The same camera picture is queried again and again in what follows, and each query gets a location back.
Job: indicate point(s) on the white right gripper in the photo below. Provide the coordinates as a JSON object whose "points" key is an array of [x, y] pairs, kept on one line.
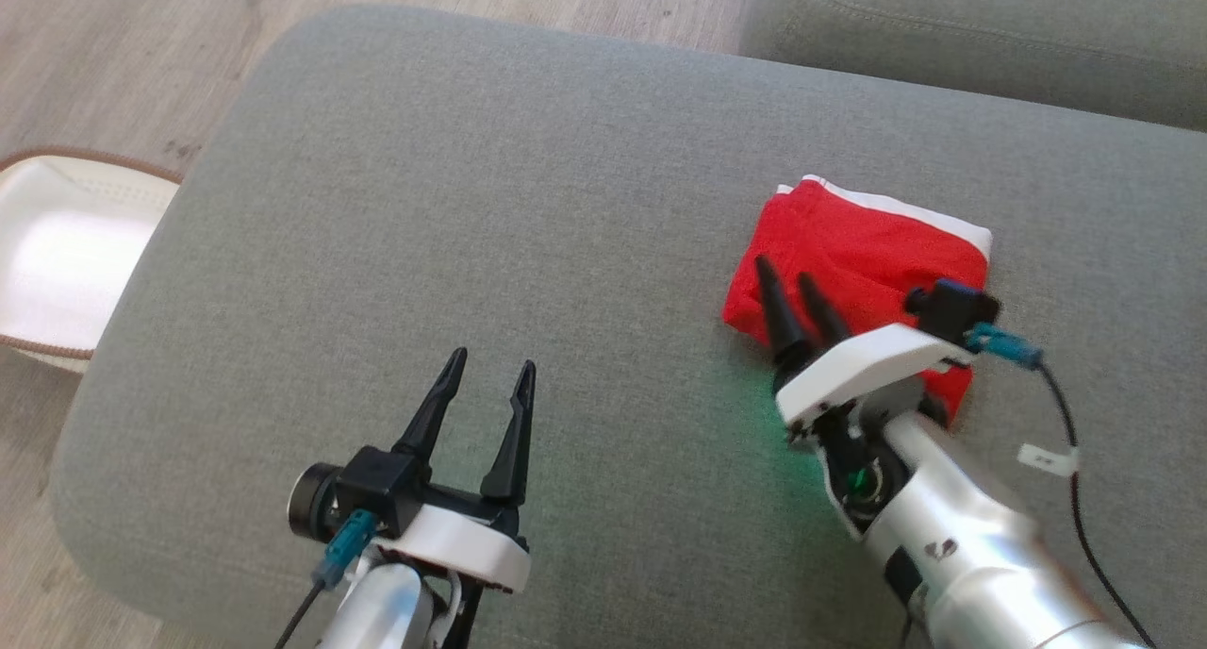
{"points": [[868, 371]]}

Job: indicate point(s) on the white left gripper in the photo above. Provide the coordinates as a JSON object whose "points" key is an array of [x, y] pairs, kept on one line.
{"points": [[462, 545]]}

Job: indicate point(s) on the red white number jersey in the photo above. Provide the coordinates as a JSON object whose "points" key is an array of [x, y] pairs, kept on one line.
{"points": [[849, 243]]}

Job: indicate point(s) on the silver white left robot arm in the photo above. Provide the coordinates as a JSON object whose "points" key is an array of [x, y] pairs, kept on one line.
{"points": [[377, 613]]}

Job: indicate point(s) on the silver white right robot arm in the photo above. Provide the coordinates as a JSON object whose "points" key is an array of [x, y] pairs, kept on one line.
{"points": [[971, 555]]}

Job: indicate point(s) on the grey sofa seat cushion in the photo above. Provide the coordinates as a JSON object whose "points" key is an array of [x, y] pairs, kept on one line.
{"points": [[990, 26]]}

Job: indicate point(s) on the white laundry basket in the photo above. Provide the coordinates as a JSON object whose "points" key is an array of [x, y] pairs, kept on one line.
{"points": [[66, 253]]}

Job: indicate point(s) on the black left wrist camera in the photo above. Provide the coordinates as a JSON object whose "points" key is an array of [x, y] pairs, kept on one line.
{"points": [[377, 484]]}

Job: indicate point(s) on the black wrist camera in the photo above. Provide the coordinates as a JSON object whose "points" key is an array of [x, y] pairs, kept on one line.
{"points": [[377, 484], [952, 307]]}

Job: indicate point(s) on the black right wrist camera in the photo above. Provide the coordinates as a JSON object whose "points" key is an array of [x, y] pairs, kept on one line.
{"points": [[952, 307]]}

